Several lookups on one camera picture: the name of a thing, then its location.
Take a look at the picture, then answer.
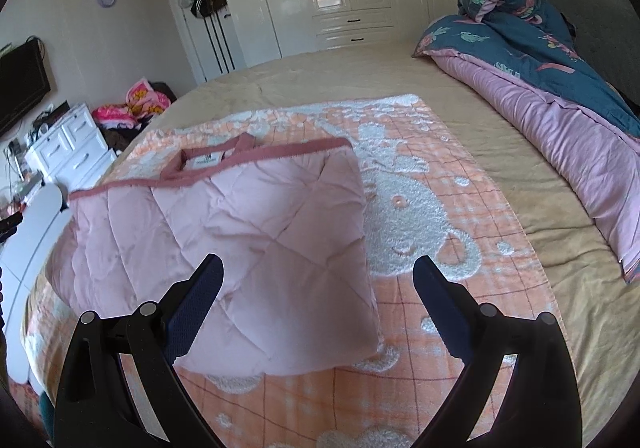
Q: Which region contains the white dresser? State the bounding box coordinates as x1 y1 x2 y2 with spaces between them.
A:
25 103 118 184

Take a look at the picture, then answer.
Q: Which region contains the blue floral quilt pink lining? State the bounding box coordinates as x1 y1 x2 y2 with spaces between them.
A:
412 0 640 285

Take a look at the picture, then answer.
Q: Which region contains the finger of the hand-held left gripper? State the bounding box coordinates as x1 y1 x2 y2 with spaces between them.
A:
0 213 24 244

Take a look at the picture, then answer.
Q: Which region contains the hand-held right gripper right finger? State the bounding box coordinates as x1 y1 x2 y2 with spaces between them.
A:
412 255 583 448

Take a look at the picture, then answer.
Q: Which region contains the dark clothes pile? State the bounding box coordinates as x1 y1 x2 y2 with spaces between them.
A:
100 81 178 154

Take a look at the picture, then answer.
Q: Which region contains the white door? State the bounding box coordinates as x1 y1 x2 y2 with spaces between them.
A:
162 0 246 84

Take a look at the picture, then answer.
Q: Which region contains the grey headboard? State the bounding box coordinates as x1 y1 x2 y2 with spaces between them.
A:
480 0 640 109

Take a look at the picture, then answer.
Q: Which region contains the orange bear-print blanket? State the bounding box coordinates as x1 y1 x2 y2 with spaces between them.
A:
25 93 571 448

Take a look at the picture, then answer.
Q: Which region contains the pink quilted jacket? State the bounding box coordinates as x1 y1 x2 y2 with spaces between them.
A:
50 132 386 376

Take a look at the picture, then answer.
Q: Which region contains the white curved footboard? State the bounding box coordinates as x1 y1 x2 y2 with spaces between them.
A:
0 181 68 384

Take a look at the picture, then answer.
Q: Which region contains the black television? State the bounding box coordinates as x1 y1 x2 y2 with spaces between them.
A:
0 39 52 136

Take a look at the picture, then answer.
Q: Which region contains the bed with beige bedspread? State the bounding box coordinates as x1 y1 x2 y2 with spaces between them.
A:
25 41 640 448

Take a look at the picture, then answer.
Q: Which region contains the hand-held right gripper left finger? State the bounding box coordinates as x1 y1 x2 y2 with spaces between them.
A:
52 253 224 448

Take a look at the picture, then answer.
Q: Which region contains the pink printed cloth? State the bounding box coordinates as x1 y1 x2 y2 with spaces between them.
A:
92 77 172 126

